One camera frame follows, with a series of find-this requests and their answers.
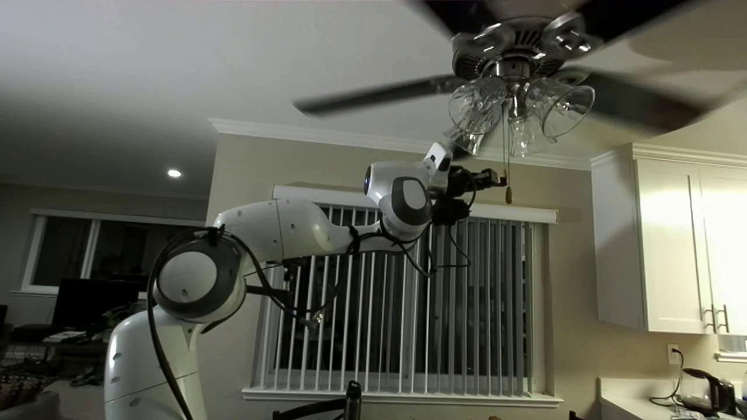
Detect white wall outlet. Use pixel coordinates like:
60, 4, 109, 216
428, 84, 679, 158
665, 342, 684, 365

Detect white vertical window blinds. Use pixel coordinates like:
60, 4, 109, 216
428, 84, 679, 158
248, 204, 549, 400

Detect white upper kitchen cabinet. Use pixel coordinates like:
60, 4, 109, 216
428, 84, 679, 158
590, 144, 747, 336

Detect recessed ceiling light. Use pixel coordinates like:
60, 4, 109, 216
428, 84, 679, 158
165, 167, 184, 180

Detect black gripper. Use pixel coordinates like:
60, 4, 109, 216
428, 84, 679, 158
432, 165, 506, 225

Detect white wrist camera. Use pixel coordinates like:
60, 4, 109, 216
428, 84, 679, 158
425, 142, 452, 172

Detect black coffee maker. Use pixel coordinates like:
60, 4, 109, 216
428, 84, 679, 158
676, 365, 739, 414

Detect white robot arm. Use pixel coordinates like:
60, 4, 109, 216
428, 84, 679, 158
106, 161, 506, 420

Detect dark left window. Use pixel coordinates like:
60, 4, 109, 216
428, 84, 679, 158
22, 210, 193, 293

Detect ceiling fan with lights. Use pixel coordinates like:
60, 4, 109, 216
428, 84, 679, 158
297, 0, 745, 155

